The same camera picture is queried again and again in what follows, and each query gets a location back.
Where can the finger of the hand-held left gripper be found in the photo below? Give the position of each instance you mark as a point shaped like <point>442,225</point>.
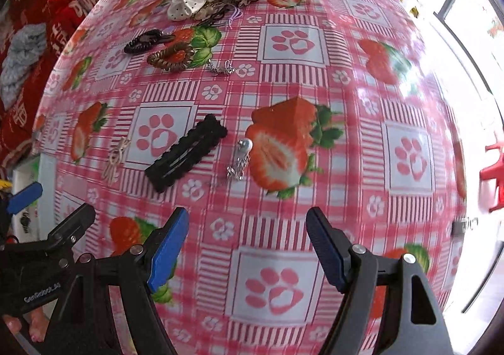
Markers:
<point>24,195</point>
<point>71,225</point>

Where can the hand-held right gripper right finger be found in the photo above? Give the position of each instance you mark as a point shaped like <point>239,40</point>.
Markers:
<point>327,250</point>

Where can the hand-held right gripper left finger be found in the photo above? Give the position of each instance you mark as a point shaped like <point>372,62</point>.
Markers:
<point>169,250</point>

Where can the white tray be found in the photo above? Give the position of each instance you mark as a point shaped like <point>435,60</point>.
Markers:
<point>29,177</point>

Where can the black rectangular hair clip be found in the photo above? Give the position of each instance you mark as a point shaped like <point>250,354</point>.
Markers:
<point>185,154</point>

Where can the person's foot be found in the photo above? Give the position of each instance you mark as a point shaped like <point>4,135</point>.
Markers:
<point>37,323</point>

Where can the beige bow hair clip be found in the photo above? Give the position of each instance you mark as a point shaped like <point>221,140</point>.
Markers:
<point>116,158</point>

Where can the grey cloth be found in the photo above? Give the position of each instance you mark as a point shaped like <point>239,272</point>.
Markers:
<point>19,59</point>

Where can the metal table clamp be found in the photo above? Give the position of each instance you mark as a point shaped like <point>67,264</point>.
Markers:
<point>464,227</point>

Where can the strawberry print pink tablecloth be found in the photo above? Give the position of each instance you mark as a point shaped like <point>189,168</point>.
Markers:
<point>275,102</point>

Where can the red plastic chair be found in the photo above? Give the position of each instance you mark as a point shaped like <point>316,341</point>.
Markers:
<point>494,173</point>

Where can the red printed quilt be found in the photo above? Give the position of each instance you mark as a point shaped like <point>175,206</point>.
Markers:
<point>59,12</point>

